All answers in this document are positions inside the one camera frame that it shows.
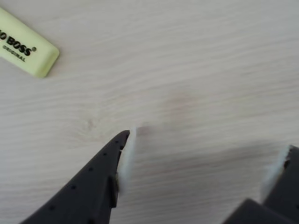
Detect grey gripper finger with white pad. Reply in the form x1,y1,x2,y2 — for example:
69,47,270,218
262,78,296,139
21,127,139,224
221,144,299,224

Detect yellow Stabilo Boss highlighter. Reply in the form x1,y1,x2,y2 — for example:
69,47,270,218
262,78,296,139
0,7,60,79

